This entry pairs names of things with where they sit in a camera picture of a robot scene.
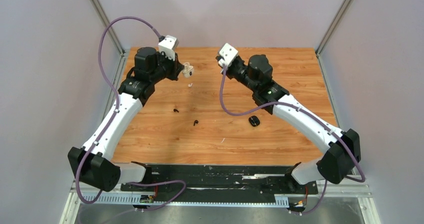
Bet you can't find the right aluminium frame post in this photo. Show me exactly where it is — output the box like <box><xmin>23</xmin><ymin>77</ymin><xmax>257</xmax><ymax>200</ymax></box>
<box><xmin>315</xmin><ymin>0</ymin><xmax>353</xmax><ymax>57</ymax></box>

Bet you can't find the aluminium frame post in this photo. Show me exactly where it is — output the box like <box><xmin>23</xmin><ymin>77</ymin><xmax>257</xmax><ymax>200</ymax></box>
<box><xmin>315</xmin><ymin>0</ymin><xmax>353</xmax><ymax>57</ymax></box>
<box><xmin>90</xmin><ymin>0</ymin><xmax>126</xmax><ymax>56</ymax></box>

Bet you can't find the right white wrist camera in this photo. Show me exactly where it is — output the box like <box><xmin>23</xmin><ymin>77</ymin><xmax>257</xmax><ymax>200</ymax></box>
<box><xmin>217</xmin><ymin>43</ymin><xmax>239</xmax><ymax>68</ymax></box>

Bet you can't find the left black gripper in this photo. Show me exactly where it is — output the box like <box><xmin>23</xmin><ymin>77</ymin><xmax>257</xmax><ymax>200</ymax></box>
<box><xmin>149</xmin><ymin>50</ymin><xmax>184</xmax><ymax>84</ymax></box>

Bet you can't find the left aluminium frame post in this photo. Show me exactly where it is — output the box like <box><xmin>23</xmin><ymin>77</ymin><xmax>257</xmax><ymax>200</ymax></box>
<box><xmin>90</xmin><ymin>0</ymin><xmax>126</xmax><ymax>56</ymax></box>

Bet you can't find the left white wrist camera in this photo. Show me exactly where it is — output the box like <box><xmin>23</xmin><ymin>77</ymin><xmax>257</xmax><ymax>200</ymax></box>
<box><xmin>158</xmin><ymin>35</ymin><xmax>179</xmax><ymax>61</ymax></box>

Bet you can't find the white slotted cable duct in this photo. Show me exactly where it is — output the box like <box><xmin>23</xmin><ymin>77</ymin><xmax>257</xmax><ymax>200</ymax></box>
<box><xmin>80</xmin><ymin>195</ymin><xmax>290</xmax><ymax>208</ymax></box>

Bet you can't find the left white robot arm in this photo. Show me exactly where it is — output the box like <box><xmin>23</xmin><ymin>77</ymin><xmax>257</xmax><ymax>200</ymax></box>
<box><xmin>67</xmin><ymin>47</ymin><xmax>184</xmax><ymax>192</ymax></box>

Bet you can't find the black earbud charging case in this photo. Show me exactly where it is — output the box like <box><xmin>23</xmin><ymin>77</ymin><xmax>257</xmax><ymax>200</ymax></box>
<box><xmin>248</xmin><ymin>115</ymin><xmax>261</xmax><ymax>127</ymax></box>

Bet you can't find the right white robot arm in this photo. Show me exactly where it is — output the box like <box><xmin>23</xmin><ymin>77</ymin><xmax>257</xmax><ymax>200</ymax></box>
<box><xmin>216</xmin><ymin>54</ymin><xmax>361</xmax><ymax>193</ymax></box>

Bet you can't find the white earbud charging case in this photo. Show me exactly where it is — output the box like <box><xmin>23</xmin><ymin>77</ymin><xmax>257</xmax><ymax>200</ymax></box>
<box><xmin>182</xmin><ymin>62</ymin><xmax>194</xmax><ymax>78</ymax></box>

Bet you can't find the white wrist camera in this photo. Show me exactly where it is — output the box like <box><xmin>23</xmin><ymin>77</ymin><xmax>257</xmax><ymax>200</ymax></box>
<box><xmin>158</xmin><ymin>35</ymin><xmax>179</xmax><ymax>61</ymax></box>
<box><xmin>217</xmin><ymin>43</ymin><xmax>239</xmax><ymax>68</ymax></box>

